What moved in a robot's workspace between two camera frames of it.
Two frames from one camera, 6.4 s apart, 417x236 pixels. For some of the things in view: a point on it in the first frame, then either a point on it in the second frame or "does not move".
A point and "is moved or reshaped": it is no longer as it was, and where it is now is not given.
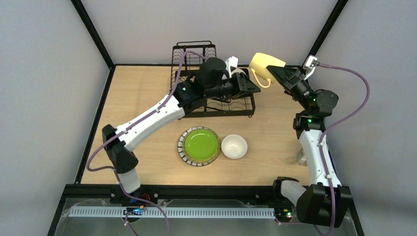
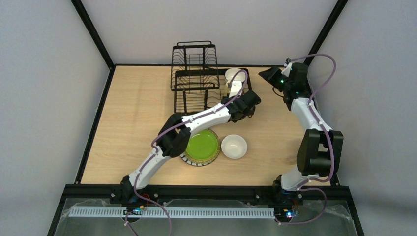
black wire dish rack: x=186 y=58 does not move
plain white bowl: x=234 y=146 does not move
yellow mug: x=258 y=65 is moved or reshaped
